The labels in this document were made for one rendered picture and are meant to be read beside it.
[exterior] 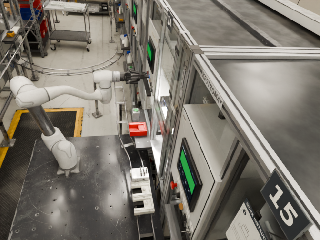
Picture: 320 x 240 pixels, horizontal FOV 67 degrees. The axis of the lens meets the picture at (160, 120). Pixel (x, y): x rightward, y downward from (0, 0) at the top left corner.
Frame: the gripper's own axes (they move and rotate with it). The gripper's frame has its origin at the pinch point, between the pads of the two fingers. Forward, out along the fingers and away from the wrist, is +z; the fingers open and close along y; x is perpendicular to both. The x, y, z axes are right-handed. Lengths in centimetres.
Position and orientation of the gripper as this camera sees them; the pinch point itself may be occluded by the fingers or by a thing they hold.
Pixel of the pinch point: (144, 76)
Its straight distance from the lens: 203.0
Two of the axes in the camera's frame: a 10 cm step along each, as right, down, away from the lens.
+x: -1.8, -6.4, 7.4
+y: 1.0, -7.6, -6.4
